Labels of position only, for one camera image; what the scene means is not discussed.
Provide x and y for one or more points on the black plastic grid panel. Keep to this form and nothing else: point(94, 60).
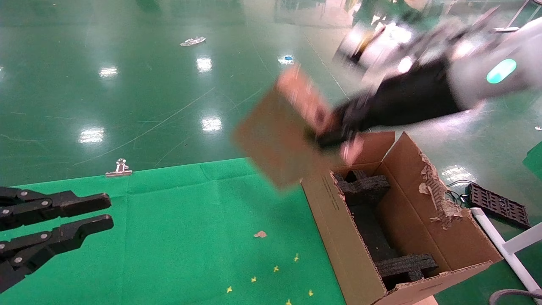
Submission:
point(499, 205)

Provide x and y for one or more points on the black foam insert block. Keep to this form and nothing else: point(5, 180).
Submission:
point(364, 188)
point(406, 267)

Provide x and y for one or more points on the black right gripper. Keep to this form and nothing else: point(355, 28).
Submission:
point(406, 97)

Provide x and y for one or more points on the small brown cardboard box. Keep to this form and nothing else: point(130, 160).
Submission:
point(275, 135)

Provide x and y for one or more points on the white pipe frame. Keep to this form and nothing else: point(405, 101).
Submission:
point(514, 254)

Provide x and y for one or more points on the brown paper scrap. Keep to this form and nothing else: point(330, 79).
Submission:
point(260, 234)

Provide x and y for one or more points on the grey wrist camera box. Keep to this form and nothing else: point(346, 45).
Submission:
point(372, 46)

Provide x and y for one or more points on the white floor litter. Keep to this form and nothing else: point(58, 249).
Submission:
point(192, 41)

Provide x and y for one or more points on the green table cloth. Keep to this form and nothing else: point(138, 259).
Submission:
point(148, 228)

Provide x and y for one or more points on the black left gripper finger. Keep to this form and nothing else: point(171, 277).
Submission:
point(59, 205)
point(55, 239)

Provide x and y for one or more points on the large open cardboard carton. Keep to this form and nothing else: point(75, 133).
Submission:
point(457, 245)

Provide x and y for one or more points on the grey bar on floor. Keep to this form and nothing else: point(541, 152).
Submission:
point(504, 29)

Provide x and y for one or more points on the silver binder clip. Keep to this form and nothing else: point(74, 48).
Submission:
point(120, 170)

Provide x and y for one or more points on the green sheet piece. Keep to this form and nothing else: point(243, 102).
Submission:
point(534, 161)

